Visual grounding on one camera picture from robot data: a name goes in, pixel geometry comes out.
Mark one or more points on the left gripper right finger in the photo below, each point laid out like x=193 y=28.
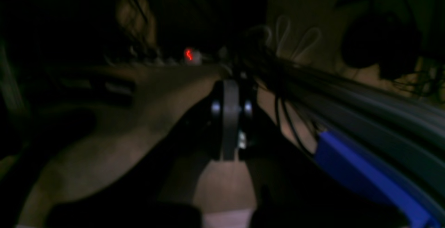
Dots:
x=293 y=191

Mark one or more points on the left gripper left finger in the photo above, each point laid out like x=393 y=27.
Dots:
x=156 y=192

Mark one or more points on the black power strip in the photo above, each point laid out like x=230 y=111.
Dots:
x=137 y=57

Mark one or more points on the black round base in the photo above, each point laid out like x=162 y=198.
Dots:
x=383 y=40

